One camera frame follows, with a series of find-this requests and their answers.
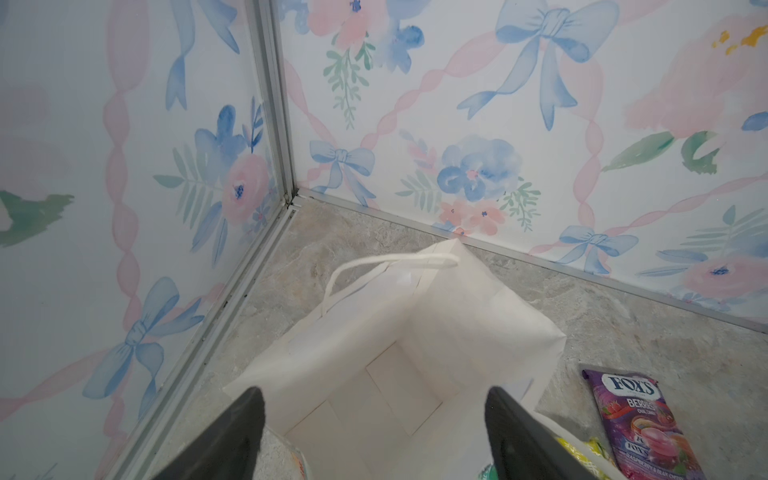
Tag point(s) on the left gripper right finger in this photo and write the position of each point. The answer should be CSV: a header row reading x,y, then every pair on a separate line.
x,y
521,448

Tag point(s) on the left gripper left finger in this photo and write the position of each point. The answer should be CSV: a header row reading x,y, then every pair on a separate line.
x,y
228,448

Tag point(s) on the floral paper gift bag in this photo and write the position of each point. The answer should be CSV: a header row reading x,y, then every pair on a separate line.
x,y
388,378

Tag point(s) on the yellow candy bag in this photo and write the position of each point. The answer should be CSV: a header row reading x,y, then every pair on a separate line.
x,y
596,448

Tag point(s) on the purple berries candy bag upper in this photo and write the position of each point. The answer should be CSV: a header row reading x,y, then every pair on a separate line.
x,y
644,436

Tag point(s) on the left aluminium corner post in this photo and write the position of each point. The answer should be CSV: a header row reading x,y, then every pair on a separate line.
x,y
264,30

